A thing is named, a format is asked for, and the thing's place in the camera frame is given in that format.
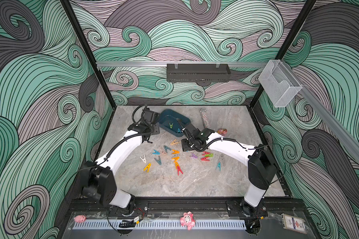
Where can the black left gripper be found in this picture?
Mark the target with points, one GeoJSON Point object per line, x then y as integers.
{"type": "Point", "coordinates": [156, 129]}

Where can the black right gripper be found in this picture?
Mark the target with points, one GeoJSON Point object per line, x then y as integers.
{"type": "Point", "coordinates": [184, 145]}

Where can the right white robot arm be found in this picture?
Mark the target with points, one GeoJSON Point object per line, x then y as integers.
{"type": "Point", "coordinates": [260, 163]}

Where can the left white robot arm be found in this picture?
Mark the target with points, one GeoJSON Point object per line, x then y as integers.
{"type": "Point", "coordinates": [97, 179]}

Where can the teal storage box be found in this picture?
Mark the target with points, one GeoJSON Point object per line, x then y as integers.
{"type": "Point", "coordinates": [170, 116]}

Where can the rhinestone silver microphone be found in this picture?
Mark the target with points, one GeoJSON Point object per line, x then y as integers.
{"type": "Point", "coordinates": [204, 117]}

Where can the orange clothespin middle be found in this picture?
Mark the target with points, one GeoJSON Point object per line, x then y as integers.
{"type": "Point", "coordinates": [175, 159]}

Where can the dark teal clothespin upper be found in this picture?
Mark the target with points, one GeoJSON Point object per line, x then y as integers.
{"type": "Point", "coordinates": [167, 149]}

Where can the dark teal clothespin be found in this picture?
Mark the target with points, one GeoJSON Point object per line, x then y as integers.
{"type": "Point", "coordinates": [167, 149]}
{"type": "Point", "coordinates": [158, 160]}

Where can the pink strawberry bear toy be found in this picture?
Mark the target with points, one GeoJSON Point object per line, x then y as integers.
{"type": "Point", "coordinates": [222, 131]}

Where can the grey clothespin right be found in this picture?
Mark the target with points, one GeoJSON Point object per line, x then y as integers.
{"type": "Point", "coordinates": [221, 160]}

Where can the red clothespin lower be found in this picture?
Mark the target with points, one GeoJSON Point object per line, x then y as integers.
{"type": "Point", "coordinates": [179, 171]}

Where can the dark teal clothespin lower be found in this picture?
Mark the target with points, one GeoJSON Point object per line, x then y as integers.
{"type": "Point", "coordinates": [158, 160]}

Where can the light teal clothespin right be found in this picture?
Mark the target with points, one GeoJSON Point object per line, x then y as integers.
{"type": "Point", "coordinates": [218, 167]}

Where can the pink pig plush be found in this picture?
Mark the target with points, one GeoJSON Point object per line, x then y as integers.
{"type": "Point", "coordinates": [187, 220]}

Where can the small pink toy left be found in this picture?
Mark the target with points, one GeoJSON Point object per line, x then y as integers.
{"type": "Point", "coordinates": [80, 219]}

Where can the badge card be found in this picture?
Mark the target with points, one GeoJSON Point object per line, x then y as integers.
{"type": "Point", "coordinates": [294, 224]}

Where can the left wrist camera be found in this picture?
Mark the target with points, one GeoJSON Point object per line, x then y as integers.
{"type": "Point", "coordinates": [150, 116]}

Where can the black wall tray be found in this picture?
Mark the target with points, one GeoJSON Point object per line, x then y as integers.
{"type": "Point", "coordinates": [198, 73]}

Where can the aluminium rail back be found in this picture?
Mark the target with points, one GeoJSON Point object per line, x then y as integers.
{"type": "Point", "coordinates": [234, 64]}

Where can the aluminium rail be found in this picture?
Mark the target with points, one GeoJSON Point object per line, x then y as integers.
{"type": "Point", "coordinates": [234, 64]}
{"type": "Point", "coordinates": [317, 95]}

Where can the clear plastic wall holder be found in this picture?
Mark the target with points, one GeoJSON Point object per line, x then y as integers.
{"type": "Point", "coordinates": [280, 83]}

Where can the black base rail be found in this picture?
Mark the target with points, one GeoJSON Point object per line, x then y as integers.
{"type": "Point", "coordinates": [231, 206]}

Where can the white slotted cable duct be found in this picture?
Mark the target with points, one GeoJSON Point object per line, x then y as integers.
{"type": "Point", "coordinates": [166, 224]}

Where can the black corner frame post left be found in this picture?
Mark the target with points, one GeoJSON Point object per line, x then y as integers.
{"type": "Point", "coordinates": [86, 48]}

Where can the black corner frame post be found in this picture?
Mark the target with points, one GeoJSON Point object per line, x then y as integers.
{"type": "Point", "coordinates": [86, 48]}
{"type": "Point", "coordinates": [297, 25]}

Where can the aluminium rail right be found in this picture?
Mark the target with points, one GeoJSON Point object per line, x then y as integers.
{"type": "Point", "coordinates": [317, 95]}

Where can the black corner frame post right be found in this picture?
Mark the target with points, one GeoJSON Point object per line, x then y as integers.
{"type": "Point", "coordinates": [297, 25]}

